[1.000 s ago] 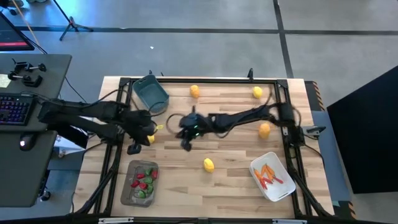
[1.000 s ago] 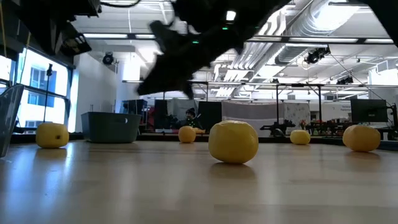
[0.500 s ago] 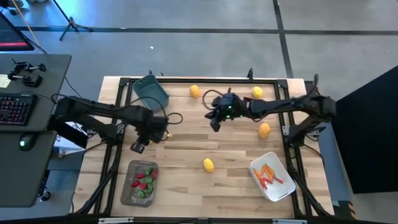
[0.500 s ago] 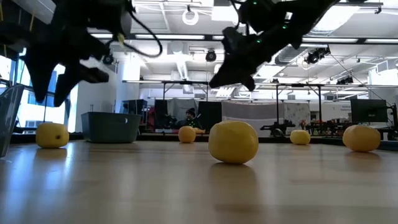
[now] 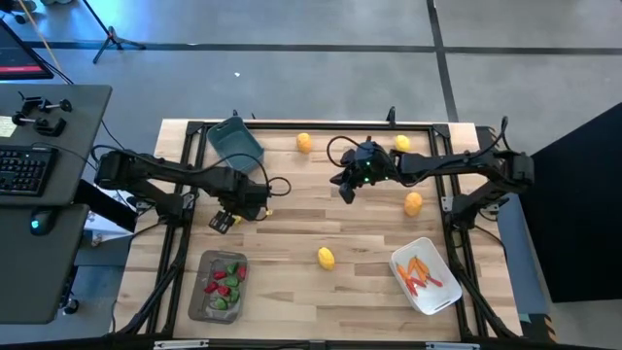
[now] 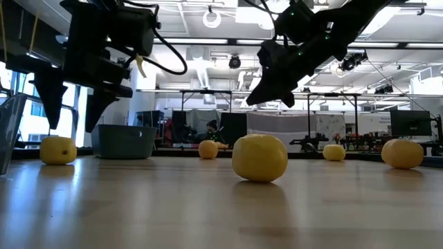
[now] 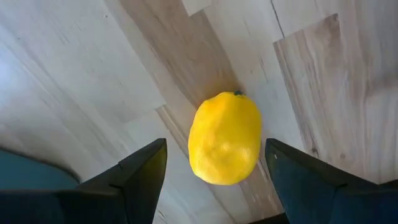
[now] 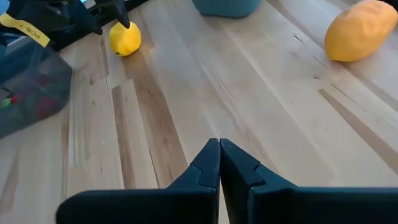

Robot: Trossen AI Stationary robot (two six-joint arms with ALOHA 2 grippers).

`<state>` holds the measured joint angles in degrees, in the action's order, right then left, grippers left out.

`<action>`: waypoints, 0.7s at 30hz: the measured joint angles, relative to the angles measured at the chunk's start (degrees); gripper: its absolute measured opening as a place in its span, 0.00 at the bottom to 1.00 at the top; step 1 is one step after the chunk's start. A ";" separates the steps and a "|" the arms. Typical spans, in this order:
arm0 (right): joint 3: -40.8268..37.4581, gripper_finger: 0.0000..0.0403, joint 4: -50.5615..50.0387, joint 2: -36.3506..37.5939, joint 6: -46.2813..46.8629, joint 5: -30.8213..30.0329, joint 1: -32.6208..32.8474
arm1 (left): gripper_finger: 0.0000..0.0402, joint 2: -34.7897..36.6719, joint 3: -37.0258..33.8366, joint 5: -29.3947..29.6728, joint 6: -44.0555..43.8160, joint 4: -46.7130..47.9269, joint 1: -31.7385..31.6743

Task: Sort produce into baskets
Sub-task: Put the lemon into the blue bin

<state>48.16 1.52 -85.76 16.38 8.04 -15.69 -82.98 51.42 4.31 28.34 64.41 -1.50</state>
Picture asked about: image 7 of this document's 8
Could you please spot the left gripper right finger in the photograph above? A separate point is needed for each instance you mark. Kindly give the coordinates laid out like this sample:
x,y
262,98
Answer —
x,y
311,199

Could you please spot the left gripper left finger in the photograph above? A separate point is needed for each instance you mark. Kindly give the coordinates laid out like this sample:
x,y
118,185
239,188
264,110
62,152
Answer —
x,y
130,193

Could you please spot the yellow plastic lemon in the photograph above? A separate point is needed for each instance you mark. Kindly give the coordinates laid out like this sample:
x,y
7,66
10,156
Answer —
x,y
224,140

